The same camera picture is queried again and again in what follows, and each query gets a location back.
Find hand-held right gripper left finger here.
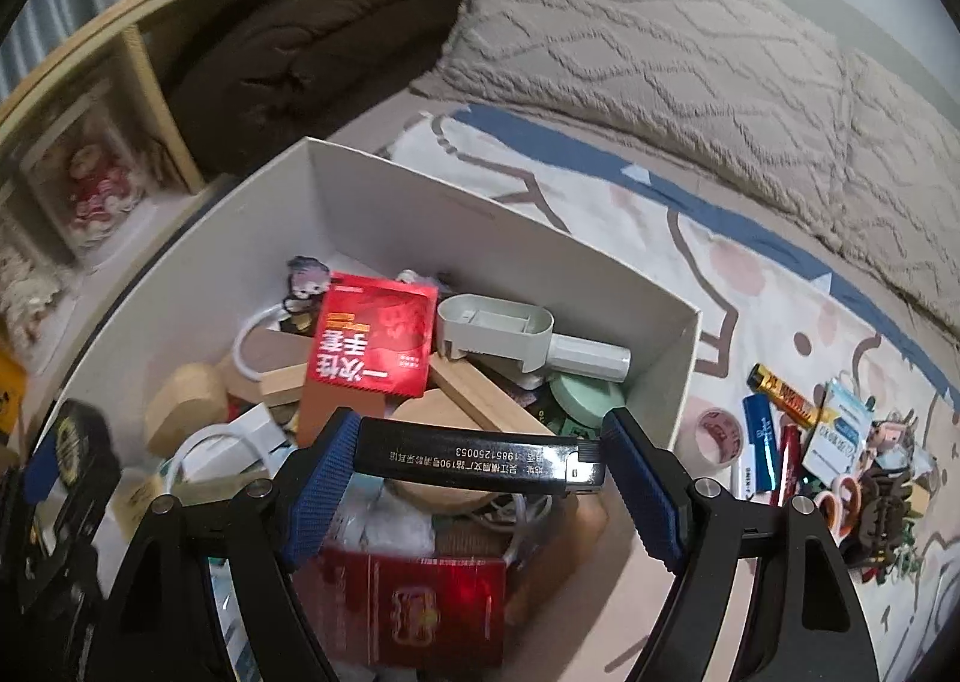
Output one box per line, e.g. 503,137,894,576
94,408,361,682

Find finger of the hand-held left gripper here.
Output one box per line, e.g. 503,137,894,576
22,438,59,504

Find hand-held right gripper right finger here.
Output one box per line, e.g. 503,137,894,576
602,408,882,682

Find black round tin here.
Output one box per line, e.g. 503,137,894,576
56,400,125,503

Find white plastic ring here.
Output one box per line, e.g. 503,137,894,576
166,427,286,503

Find black lighter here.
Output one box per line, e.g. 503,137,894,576
354,415,607,497

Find red foil packet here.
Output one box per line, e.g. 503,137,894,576
310,271,440,398

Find cream plastic container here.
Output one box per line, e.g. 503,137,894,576
436,294,632,383

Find white cardboard box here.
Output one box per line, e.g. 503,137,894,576
41,136,702,682

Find white tissue packet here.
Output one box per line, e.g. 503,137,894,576
330,479,436,555

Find clear tape roll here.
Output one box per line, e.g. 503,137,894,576
696,408,747,469

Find white lighter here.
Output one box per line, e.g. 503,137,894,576
731,457,762,503

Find blue lighter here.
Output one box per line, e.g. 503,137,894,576
742,393,781,492

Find red cardboard box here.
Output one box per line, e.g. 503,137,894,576
315,551,511,668

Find brown rectangular block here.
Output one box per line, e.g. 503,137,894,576
229,329,320,402

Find wooden heart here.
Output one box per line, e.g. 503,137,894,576
144,363,230,458

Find orange-yellow bar packet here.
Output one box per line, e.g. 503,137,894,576
746,363,818,428

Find long wooden block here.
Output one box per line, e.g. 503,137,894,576
427,355,560,439

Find blue and white packet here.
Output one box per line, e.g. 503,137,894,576
802,382,875,480

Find pink printed bed sheet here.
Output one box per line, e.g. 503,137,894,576
330,104,960,682

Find pink small pouch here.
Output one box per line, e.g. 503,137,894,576
870,412,935,473

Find doll in clear box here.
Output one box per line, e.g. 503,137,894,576
22,97,151,255

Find wooden shelf unit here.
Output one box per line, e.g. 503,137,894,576
0,25,207,278

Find beige textured pillow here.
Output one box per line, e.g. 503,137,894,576
431,0,852,218
825,47,960,338

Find brown quilted blanket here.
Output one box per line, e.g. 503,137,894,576
161,0,481,177

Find orange handled scissors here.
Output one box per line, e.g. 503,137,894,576
814,475,863,540

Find cartoon figure keychain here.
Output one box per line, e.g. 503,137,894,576
283,258,331,334

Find brown cord tangle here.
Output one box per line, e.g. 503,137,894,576
847,464,923,570

